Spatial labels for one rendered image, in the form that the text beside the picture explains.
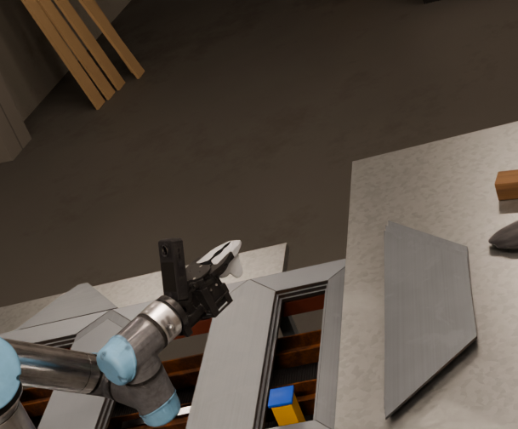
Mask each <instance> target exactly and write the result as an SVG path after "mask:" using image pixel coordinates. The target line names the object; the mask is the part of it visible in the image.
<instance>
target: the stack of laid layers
mask: <svg viewBox="0 0 518 429"><path fill-rule="evenodd" d="M327 281H328V280H327ZM327 281H323V282H319V283H312V284H307V285H304V286H299V287H295V288H291V289H284V290H280V291H276V292H275V298H274V303H273V308H272V313H271V319H270V329H269V334H268V340H267V345H266V350H265V360H264V366H263V371H262V376H261V382H260V387H259V396H258V402H257V408H256V413H255V418H254V423H253V429H265V418H266V412H267V407H268V401H269V395H270V384H271V378H272V373H273V367H274V361H275V355H276V344H277V339H278V333H279V327H280V322H281V315H282V305H283V302H287V301H291V300H298V299H303V298H307V297H311V296H315V295H323V294H325V298H324V307H323V316H322V334H321V343H320V352H319V362H318V370H317V380H316V398H315V407H314V416H313V420H315V419H316V403H317V393H318V384H319V374H320V365H321V355H322V337H323V328H324V318H325V309H326V299H327ZM106 319H110V320H111V321H112V322H114V323H116V324H118V325H119V326H121V327H123V328H124V327H125V326H126V325H127V324H128V323H130V322H131V321H130V320H128V319H127V318H125V317H124V316H122V315H120V314H119V313H117V312H115V311H113V310H109V311H108V312H107V313H106V314H104V315H103V316H101V317H100V318H98V319H97V320H95V321H94V322H92V323H91V324H90V325H89V326H87V327H86V328H84V329H83V330H81V331H80V332H78V333H77V334H76V335H69V336H65V337H60V338H57V339H52V340H46V341H41V342H37V343H35V344H39V345H45V346H53V347H58V348H68V347H71V346H72V344H73V342H75V341H76V340H78V339H80V338H81V337H82V336H84V335H85V334H87V332H89V331H90V330H92V329H94V328H95V327H96V326H98V325H99V324H101V323H102V322H104V321H105V320H106ZM115 404H116V401H113V400H110V399H109V398H105V401H104V404H103V407H102V409H101V411H100V416H99V419H98V421H97V424H96V426H95V429H107V427H108V425H109V422H110V419H111V415H112V412H113V409H114V407H115Z"/></svg>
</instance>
